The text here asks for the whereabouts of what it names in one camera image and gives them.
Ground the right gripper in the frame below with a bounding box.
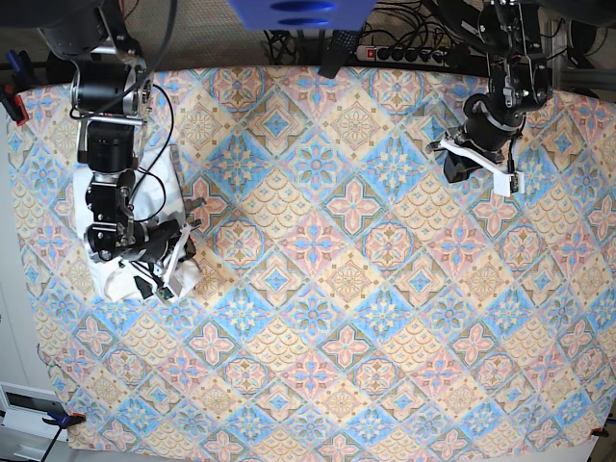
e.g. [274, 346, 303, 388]
[127, 219, 196, 298]

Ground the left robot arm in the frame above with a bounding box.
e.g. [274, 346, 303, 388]
[438, 1, 552, 193]

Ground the blue clamp top left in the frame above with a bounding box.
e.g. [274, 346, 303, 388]
[1, 50, 32, 126]

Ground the patterned tile tablecloth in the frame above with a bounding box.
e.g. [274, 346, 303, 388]
[8, 67, 615, 461]

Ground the blue clamp bottom left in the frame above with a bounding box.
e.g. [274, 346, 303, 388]
[41, 411, 87, 457]

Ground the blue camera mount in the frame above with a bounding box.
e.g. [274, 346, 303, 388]
[229, 0, 376, 31]

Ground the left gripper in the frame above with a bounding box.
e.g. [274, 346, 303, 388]
[443, 108, 525, 184]

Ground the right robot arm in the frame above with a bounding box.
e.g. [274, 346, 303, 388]
[39, 1, 198, 304]

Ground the black power strip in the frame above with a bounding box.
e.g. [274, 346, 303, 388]
[355, 45, 448, 65]

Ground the blue clamp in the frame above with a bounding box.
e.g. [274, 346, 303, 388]
[41, 411, 87, 457]
[1, 50, 32, 126]

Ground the white printed T-shirt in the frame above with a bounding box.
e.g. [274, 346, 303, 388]
[72, 145, 201, 304]

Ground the black strap under mount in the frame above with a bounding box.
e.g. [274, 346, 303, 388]
[320, 29, 356, 79]

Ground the white cabinet left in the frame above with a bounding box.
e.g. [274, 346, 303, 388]
[1, 113, 59, 460]

